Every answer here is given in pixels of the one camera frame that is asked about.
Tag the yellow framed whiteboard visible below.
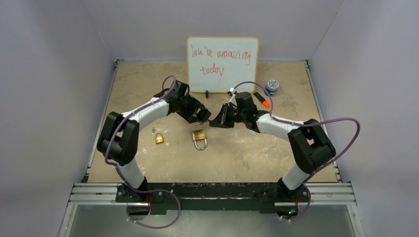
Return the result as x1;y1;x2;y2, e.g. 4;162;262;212
186;36;259;93

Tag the large brass padlock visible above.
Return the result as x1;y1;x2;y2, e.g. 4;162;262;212
191;129;207;150

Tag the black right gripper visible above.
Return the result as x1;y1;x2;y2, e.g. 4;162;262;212
211;103;247;128

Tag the orange black marker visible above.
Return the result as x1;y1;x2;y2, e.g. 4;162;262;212
253;92;270;108

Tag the blue white round tin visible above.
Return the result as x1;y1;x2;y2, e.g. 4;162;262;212
265;79;280;96

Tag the small brass padlock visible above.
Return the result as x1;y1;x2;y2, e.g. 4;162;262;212
155;132;164;144

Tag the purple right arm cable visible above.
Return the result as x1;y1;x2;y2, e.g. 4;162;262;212
229;81;361;223

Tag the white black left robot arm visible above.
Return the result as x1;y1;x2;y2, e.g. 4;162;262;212
96;91;211;202

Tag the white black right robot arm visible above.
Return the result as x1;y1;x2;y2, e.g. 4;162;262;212
209;92;336;201

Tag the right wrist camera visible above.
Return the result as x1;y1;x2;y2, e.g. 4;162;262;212
227;87;237;106

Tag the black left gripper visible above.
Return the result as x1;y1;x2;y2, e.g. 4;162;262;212
178;95;207;124

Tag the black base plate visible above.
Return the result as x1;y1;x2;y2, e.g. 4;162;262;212
116;182;309;216

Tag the black padlock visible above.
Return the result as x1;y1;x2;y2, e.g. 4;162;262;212
193;109;211;125

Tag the aluminium frame rail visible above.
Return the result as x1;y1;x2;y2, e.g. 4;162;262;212
57;59;357;237

